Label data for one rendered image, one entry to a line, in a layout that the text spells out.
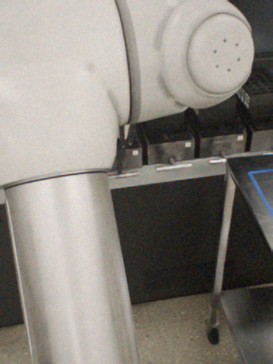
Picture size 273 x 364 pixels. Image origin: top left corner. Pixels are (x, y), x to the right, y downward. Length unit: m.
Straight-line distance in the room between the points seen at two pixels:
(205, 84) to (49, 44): 0.14
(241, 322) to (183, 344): 0.34
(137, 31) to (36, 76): 0.10
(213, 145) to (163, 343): 0.81
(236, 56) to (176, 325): 1.46
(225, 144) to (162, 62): 0.89
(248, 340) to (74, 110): 1.15
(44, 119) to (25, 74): 0.04
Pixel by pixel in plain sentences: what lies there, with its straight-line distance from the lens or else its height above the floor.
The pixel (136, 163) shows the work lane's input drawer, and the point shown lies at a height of 0.75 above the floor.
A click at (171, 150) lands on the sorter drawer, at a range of 1.23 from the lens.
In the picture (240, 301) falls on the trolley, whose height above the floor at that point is 0.28.
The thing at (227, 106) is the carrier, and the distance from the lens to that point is 1.30.
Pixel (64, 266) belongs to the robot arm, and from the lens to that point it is 0.39.
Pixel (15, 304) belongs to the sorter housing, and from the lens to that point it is 1.65.
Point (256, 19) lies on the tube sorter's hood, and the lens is 1.22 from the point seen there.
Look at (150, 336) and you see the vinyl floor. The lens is 1.74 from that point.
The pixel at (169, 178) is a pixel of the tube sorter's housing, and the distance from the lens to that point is 1.29.
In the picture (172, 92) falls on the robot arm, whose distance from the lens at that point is 0.40.
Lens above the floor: 1.49
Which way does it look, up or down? 39 degrees down
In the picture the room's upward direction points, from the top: 2 degrees counter-clockwise
